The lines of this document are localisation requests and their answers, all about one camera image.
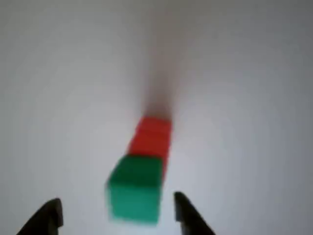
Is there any green block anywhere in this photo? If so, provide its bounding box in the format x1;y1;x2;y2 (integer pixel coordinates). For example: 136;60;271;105
106;155;163;225

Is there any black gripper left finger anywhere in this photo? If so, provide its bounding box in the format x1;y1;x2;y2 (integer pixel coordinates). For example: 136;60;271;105
16;197;64;235

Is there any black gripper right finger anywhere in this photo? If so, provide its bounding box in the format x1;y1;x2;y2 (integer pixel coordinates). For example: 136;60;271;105
174;191;216;235

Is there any red block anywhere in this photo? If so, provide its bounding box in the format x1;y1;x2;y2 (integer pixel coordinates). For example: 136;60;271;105
137;117;173;136
127;132;171;177

